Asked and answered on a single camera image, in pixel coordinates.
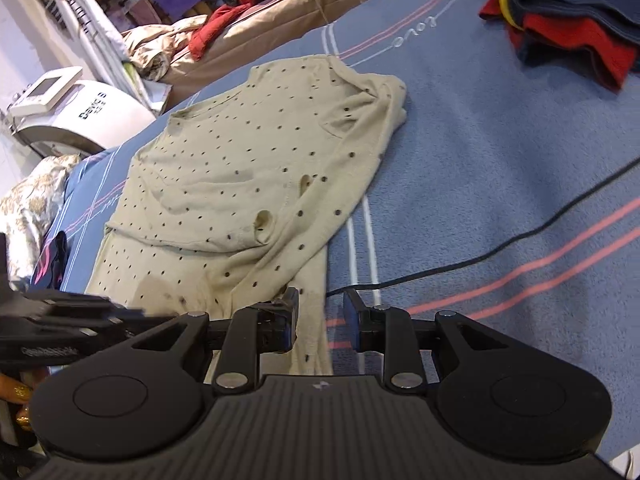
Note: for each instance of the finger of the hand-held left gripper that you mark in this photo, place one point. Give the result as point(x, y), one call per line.
point(100, 312)

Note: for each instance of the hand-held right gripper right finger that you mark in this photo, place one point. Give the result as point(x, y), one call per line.
point(352, 320)

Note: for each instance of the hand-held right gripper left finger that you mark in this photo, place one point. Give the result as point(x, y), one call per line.
point(289, 320)

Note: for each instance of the beige polka dot garment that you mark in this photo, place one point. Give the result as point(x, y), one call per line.
point(225, 160)

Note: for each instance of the red and navy clothes pile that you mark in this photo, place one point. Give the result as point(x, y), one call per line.
point(575, 25)

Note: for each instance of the navy garment with pink print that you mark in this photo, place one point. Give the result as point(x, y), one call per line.
point(50, 265)

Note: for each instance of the floral beige quilt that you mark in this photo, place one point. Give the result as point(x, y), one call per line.
point(30, 205)

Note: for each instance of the white beauty machine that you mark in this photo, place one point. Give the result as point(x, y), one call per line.
point(100, 115)

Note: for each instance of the blue striped bed sheet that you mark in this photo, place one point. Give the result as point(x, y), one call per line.
point(475, 160)

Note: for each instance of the beige crumpled cloth pile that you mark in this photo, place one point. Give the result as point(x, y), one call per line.
point(160, 45)

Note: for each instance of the massage bed with brown cover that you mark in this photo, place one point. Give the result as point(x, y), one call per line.
point(280, 25)

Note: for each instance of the red quilted jacket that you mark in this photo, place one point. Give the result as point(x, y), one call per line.
point(215, 30)

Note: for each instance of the golden brown frame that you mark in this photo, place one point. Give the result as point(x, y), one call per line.
point(17, 395)

